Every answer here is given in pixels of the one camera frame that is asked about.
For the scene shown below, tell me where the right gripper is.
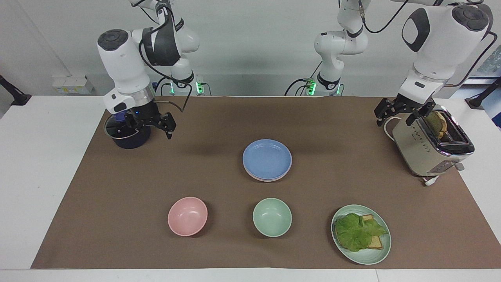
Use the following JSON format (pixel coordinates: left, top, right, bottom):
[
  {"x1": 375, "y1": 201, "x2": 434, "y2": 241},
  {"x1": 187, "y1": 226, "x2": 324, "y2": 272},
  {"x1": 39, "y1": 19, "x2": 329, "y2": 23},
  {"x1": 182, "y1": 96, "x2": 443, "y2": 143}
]
[{"x1": 124, "y1": 100, "x2": 177, "y2": 140}]

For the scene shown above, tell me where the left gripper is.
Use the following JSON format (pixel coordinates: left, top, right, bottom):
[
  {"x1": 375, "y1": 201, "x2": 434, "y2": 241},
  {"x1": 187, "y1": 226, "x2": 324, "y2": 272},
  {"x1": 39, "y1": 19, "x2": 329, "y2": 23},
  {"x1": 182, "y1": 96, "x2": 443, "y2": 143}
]
[{"x1": 373, "y1": 93, "x2": 436, "y2": 127}]

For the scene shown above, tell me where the toasted bread slice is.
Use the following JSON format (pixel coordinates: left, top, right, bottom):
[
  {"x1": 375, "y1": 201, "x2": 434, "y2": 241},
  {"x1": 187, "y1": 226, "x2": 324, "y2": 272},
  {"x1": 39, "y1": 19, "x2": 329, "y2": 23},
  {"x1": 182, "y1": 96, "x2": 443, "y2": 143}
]
[{"x1": 425, "y1": 111, "x2": 448, "y2": 138}]

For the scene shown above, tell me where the black pot with glass lid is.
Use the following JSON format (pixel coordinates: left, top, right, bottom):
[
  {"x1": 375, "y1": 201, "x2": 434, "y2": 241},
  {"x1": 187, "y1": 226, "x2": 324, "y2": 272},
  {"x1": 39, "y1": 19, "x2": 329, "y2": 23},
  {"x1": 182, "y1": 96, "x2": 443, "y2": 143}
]
[{"x1": 103, "y1": 110, "x2": 152, "y2": 150}]

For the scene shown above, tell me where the silver toaster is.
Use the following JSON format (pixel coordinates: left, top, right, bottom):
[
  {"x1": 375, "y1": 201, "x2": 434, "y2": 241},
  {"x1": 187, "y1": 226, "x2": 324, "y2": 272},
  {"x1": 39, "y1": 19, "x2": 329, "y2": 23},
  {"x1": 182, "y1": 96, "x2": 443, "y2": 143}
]
[{"x1": 392, "y1": 105, "x2": 476, "y2": 178}]

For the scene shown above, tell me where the black stand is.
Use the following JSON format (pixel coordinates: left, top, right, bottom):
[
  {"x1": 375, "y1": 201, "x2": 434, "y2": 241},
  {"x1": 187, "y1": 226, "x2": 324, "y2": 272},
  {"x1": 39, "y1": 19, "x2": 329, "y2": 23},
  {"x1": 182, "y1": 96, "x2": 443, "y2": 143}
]
[
  {"x1": 465, "y1": 76, "x2": 501, "y2": 110},
  {"x1": 0, "y1": 74, "x2": 32, "y2": 107}
]

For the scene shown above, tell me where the pink bowl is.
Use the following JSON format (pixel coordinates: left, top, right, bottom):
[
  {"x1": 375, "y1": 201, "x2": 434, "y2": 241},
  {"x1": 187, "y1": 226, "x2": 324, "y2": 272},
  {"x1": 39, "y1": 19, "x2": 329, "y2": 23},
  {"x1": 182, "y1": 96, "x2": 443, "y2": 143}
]
[{"x1": 168, "y1": 197, "x2": 209, "y2": 237}]

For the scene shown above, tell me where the blue plate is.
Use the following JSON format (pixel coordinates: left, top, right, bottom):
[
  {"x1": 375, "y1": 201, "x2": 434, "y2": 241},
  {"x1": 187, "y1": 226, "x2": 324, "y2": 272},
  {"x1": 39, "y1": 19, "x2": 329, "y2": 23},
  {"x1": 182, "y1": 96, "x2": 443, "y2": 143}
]
[{"x1": 242, "y1": 139, "x2": 293, "y2": 179}]

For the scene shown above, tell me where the pink plate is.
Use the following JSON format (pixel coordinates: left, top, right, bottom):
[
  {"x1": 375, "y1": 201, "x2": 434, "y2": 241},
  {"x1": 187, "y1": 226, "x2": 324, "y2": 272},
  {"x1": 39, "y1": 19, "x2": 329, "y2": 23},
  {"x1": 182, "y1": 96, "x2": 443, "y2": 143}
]
[{"x1": 244, "y1": 169, "x2": 292, "y2": 181}]

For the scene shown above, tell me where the green lettuce leaf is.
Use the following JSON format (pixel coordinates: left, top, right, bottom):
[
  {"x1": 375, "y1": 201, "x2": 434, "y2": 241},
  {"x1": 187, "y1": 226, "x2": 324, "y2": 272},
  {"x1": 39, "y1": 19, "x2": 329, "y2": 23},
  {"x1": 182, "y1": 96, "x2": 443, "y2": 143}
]
[{"x1": 335, "y1": 213, "x2": 389, "y2": 252}]

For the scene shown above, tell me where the green bowl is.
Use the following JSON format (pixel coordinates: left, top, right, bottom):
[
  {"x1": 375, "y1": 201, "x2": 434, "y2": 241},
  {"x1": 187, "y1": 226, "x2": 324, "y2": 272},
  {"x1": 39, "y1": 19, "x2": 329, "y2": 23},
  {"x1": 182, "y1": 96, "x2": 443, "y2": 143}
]
[{"x1": 252, "y1": 198, "x2": 293, "y2": 238}]

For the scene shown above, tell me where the green plate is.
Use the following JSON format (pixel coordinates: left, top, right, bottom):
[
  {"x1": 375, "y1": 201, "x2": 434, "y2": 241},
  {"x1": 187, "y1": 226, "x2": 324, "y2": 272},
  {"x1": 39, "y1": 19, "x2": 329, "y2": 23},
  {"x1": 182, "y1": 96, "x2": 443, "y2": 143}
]
[{"x1": 331, "y1": 204, "x2": 392, "y2": 266}]

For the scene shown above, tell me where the black cable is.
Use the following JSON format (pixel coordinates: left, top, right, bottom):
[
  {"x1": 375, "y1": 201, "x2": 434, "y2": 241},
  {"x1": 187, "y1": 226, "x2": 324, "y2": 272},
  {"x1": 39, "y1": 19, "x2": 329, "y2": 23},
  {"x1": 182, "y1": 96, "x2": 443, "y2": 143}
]
[
  {"x1": 285, "y1": 60, "x2": 324, "y2": 97},
  {"x1": 358, "y1": 0, "x2": 410, "y2": 34},
  {"x1": 130, "y1": 0, "x2": 193, "y2": 114},
  {"x1": 444, "y1": 2, "x2": 499, "y2": 89}
]

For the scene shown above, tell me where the white wall socket box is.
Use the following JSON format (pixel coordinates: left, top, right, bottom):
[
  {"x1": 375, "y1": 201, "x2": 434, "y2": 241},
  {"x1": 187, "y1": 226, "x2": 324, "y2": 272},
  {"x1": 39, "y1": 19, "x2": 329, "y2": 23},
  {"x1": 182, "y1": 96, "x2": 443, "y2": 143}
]
[{"x1": 52, "y1": 75, "x2": 95, "y2": 95}]

